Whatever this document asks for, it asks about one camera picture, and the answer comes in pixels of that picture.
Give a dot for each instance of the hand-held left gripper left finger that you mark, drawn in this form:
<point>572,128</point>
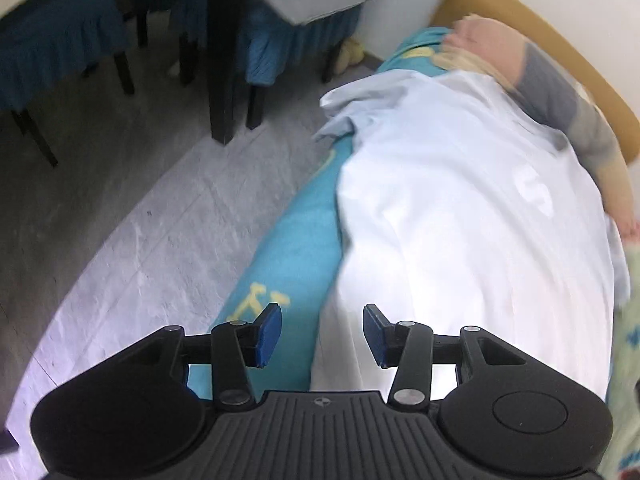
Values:
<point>268,336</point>

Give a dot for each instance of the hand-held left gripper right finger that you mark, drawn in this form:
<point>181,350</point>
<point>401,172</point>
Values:
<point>376,336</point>

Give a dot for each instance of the white shirt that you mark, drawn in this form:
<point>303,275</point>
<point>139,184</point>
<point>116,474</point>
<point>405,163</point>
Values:
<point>450,210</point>

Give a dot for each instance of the another person's forearm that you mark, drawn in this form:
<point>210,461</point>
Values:
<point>565,95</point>

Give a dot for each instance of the teal blanket with yellow print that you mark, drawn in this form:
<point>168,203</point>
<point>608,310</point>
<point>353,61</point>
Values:
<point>300,265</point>

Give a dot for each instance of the light green printed blanket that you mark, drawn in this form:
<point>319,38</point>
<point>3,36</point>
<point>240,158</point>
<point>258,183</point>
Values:
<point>626,370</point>

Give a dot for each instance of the yellow plush toy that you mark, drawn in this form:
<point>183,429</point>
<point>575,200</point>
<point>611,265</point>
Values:
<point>351,54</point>

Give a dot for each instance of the dark wooden table leg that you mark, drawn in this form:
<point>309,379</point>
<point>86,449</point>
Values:
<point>226,50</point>

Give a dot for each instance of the mustard yellow headboard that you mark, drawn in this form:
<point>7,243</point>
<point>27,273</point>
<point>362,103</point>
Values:
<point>505,2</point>

